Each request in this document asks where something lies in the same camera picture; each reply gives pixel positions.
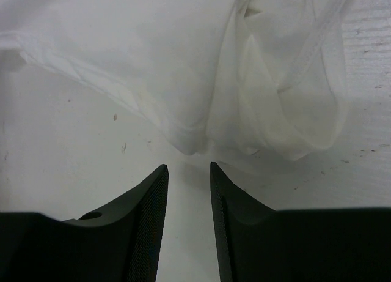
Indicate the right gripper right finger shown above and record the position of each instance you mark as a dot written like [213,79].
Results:
[257,243]

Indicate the white tank top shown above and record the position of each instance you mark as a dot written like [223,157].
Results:
[228,77]

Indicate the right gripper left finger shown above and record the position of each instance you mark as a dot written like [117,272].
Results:
[119,241]

